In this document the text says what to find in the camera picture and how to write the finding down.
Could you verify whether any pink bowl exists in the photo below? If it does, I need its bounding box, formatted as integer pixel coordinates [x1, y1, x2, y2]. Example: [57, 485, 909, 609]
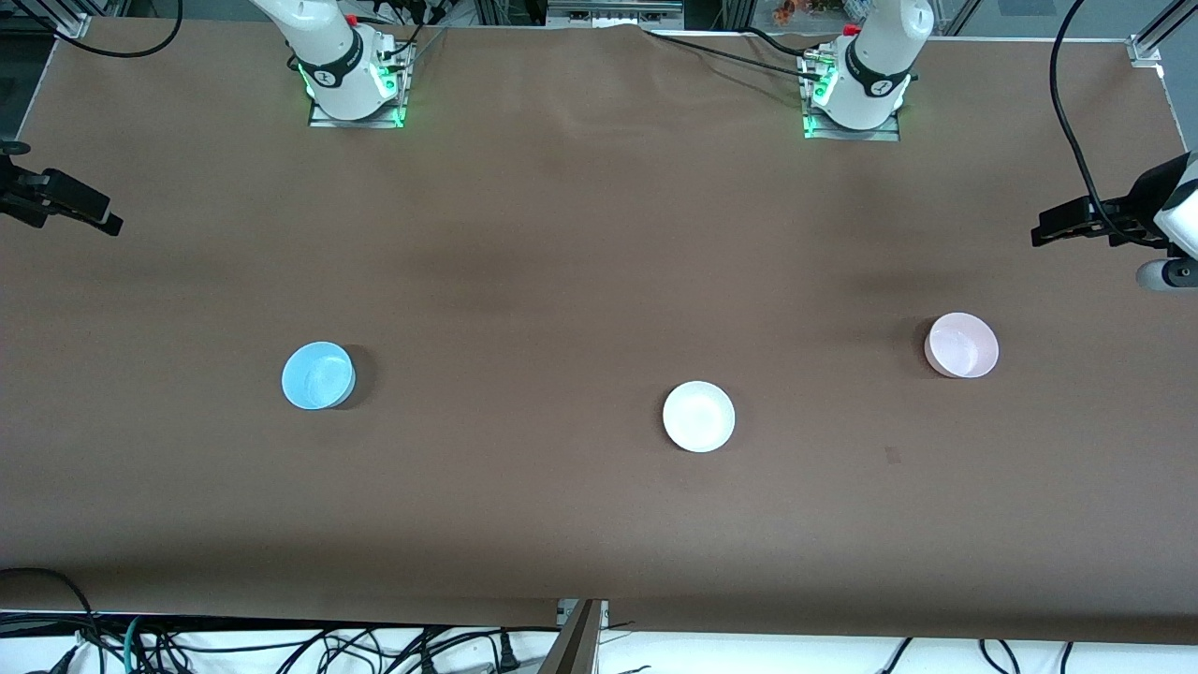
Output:
[925, 312, 1000, 380]

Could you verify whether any blue bowl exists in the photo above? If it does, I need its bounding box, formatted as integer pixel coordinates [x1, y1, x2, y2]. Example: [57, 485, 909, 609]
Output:
[282, 341, 357, 411]

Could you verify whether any white bowl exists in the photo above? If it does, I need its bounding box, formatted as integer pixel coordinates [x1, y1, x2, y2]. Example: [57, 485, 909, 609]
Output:
[663, 380, 737, 454]

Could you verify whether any colourful background object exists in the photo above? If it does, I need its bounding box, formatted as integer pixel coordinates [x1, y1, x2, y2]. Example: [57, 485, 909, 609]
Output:
[772, 0, 867, 25]

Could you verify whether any brown table cover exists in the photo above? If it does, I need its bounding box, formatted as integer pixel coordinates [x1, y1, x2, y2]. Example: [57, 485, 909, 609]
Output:
[0, 17, 1198, 647]

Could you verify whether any grey power strip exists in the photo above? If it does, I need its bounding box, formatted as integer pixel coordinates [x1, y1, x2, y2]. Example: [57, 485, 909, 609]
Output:
[548, 0, 684, 28]

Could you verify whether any brown support beam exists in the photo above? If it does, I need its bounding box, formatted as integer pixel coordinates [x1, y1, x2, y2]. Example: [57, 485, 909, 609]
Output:
[539, 599, 609, 674]

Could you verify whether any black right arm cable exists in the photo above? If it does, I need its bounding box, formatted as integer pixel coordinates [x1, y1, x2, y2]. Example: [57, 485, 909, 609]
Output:
[31, 0, 184, 60]

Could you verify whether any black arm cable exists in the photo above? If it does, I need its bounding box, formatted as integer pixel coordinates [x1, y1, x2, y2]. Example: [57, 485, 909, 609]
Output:
[1049, 0, 1173, 250]
[31, 0, 184, 60]

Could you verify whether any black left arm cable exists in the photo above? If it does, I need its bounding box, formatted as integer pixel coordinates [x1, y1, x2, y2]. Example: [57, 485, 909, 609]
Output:
[1049, 0, 1173, 250]

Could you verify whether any aluminium frame corner bracket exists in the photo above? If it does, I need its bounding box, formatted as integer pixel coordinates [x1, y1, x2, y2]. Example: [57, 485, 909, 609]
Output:
[1128, 0, 1198, 66]
[37, 0, 92, 39]

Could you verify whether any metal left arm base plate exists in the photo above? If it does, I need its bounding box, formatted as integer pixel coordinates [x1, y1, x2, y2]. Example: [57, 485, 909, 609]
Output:
[802, 51, 901, 142]

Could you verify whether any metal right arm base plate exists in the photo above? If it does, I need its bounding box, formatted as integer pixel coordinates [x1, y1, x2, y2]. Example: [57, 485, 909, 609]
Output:
[309, 42, 414, 129]

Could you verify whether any short black base cable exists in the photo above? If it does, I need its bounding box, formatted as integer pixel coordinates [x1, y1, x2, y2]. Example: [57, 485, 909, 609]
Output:
[744, 25, 830, 60]

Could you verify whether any black looped cable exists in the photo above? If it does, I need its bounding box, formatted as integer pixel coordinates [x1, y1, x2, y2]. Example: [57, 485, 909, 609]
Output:
[0, 567, 104, 674]

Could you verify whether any long black base cable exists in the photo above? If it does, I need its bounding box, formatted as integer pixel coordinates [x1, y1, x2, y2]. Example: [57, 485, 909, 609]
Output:
[644, 30, 826, 81]

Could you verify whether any black cable with plug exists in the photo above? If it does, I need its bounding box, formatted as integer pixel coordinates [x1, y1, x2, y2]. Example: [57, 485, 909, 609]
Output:
[374, 629, 521, 672]

